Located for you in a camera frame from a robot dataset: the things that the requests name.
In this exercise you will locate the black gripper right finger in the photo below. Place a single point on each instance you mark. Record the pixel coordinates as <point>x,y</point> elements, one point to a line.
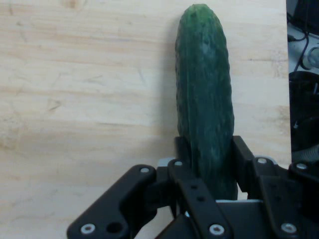
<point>281,194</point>

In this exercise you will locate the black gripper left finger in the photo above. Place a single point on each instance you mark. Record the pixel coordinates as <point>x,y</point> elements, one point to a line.
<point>194,194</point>

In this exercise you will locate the dark green cucumber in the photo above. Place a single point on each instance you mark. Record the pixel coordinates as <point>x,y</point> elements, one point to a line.
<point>204,99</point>

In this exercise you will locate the wooden cutting board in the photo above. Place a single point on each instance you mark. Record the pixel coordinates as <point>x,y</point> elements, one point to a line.
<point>87,87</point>

